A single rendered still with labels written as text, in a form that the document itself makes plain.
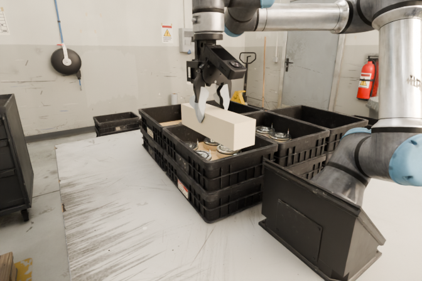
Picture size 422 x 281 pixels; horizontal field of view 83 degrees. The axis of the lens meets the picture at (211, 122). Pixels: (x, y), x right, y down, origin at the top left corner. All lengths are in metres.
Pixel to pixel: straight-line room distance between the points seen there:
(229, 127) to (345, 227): 0.34
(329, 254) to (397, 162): 0.27
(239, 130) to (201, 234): 0.42
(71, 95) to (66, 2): 1.27
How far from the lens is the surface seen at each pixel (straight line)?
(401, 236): 1.00
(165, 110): 1.46
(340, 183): 0.74
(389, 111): 0.70
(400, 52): 0.73
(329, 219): 0.66
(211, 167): 0.72
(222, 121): 0.53
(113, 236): 0.87
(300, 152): 0.99
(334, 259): 0.72
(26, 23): 4.06
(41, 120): 4.16
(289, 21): 0.76
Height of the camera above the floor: 1.25
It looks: 17 degrees down
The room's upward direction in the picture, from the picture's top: straight up
